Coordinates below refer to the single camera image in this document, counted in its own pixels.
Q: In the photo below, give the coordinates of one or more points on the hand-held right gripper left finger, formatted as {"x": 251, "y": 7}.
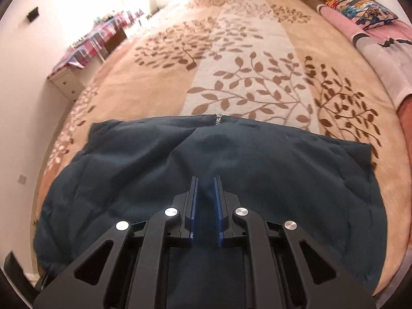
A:
{"x": 193, "y": 209}

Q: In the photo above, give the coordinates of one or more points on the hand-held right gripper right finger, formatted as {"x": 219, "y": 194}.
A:
{"x": 219, "y": 209}

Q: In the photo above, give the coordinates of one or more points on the dark teal quilted jacket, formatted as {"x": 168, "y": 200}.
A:
{"x": 128, "y": 183}

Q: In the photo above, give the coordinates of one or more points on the beige leaf-patterned blanket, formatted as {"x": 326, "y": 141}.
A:
{"x": 257, "y": 54}

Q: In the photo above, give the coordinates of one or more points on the white drawer cabinet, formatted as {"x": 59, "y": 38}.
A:
{"x": 69, "y": 83}

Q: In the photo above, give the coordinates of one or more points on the black object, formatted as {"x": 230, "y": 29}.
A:
{"x": 16, "y": 270}

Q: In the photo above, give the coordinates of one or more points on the side table with plaid cloth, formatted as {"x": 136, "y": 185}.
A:
{"x": 93, "y": 41}

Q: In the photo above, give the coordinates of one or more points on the pink patchwork quilt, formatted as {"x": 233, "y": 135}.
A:
{"x": 383, "y": 54}

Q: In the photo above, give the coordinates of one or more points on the colourful printed pillow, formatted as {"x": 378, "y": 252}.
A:
{"x": 360, "y": 11}

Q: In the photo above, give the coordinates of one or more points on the wall socket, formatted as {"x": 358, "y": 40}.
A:
{"x": 22, "y": 179}

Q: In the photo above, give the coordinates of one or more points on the black wall fixture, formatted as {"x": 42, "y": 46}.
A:
{"x": 33, "y": 15}

